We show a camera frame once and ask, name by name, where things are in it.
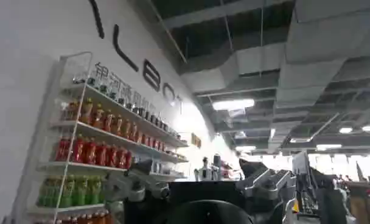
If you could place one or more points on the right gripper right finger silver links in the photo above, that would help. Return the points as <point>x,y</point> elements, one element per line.
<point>264,186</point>

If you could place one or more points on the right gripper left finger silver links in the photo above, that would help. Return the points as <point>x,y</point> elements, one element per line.
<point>137,191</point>

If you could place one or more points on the long ceiling light panel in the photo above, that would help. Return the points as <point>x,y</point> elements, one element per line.
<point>328,146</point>
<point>245,148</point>

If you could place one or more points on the grey monitor on stand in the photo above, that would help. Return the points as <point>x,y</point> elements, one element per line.
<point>300,164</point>

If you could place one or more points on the white and black robot machine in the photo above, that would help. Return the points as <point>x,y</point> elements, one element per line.
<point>210,170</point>

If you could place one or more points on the white shelf rack with bottles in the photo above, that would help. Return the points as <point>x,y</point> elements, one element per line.
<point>93,152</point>

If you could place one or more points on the large rectangular ceiling light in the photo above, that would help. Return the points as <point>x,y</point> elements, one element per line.
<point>233,104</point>

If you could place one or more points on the cluttered work desk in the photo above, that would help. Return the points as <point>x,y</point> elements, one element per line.
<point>361,198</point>

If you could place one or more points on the small wooden wall plaque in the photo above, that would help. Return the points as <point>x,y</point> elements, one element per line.
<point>196,140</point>

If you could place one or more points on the black wall lettering sign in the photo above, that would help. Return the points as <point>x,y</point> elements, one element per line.
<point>151,76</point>

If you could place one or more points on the white ventilation duct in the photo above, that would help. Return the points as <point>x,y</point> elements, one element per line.
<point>306,76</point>

